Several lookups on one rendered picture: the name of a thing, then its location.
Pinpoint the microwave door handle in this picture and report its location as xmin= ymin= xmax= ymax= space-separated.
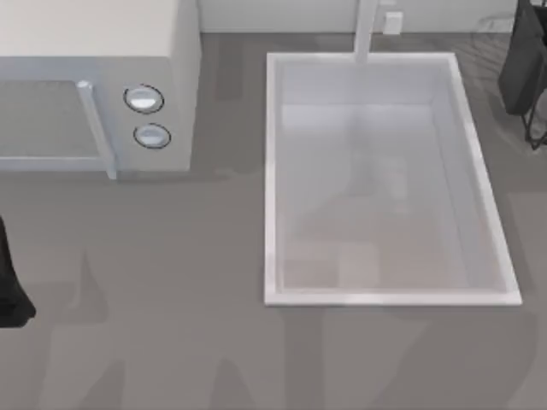
xmin=76 ymin=79 xmax=118 ymax=181

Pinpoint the large silver microwave knob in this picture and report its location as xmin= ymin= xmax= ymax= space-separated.
xmin=122 ymin=84 xmax=166 ymax=115

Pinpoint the small silver microwave knob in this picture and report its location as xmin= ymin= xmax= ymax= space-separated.
xmin=132 ymin=122 xmax=173 ymax=150

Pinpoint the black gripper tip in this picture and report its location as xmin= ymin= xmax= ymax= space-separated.
xmin=0 ymin=216 xmax=37 ymax=330

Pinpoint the tall white tap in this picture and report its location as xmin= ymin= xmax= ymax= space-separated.
xmin=353 ymin=0 xmax=379 ymax=65

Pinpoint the white wall socket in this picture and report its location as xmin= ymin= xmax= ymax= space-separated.
xmin=383 ymin=11 xmax=403 ymax=36

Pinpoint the white sink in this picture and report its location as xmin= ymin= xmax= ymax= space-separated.
xmin=262 ymin=51 xmax=524 ymax=307

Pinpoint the pale microwave oven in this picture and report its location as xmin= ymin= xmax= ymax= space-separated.
xmin=0 ymin=0 xmax=203 ymax=182

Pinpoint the microwave oven door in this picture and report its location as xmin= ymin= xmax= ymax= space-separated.
xmin=0 ymin=79 xmax=108 ymax=172

